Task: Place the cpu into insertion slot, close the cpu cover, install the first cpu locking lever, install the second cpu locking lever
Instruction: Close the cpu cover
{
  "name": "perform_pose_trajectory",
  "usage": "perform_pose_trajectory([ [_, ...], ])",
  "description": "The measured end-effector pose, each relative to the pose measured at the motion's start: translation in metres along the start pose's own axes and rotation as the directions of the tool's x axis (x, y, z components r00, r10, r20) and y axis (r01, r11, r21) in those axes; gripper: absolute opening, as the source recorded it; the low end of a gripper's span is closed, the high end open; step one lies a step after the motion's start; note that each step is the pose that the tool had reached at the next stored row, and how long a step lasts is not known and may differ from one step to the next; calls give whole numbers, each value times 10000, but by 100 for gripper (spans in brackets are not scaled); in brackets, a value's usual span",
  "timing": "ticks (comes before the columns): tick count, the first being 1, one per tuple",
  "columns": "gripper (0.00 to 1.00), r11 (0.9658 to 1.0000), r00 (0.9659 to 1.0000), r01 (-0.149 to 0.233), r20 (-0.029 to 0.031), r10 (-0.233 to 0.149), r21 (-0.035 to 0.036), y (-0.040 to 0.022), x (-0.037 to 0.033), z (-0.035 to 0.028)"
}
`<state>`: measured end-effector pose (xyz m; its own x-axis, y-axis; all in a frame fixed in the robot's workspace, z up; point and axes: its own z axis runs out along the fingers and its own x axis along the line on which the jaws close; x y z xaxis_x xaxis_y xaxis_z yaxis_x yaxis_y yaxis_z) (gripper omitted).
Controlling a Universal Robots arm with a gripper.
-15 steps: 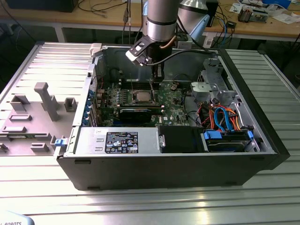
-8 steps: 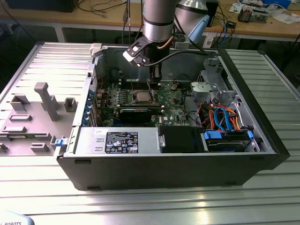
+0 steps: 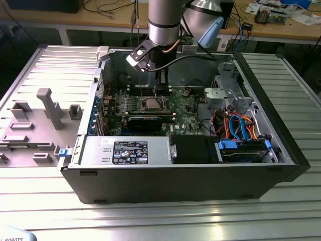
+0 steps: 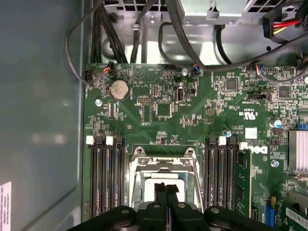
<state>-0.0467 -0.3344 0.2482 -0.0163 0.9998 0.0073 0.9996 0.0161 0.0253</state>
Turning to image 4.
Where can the silver CPU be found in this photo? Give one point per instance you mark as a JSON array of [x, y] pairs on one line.
[[149, 190]]

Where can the black PC case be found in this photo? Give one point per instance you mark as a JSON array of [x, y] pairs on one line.
[[36, 96]]

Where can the metal CPU socket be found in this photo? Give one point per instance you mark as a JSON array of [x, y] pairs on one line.
[[138, 154]]

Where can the blue expansion slot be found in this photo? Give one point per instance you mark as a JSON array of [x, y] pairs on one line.
[[270, 214]]

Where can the black power connector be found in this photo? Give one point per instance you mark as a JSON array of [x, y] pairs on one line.
[[268, 26]]

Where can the green motherboard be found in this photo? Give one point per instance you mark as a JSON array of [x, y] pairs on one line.
[[192, 120]]

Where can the silver finned heat sink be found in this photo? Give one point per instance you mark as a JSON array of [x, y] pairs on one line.
[[299, 149]]

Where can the round coin cell battery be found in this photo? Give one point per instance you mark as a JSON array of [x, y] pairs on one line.
[[119, 89]]

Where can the green RAM stick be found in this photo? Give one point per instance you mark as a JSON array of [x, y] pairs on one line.
[[243, 183]]

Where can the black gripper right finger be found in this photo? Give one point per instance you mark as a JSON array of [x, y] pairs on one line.
[[183, 216]]

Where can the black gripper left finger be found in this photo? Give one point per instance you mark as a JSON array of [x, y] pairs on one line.
[[154, 216]]

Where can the metal socket cover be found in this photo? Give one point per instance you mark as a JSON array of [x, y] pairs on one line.
[[166, 166]]

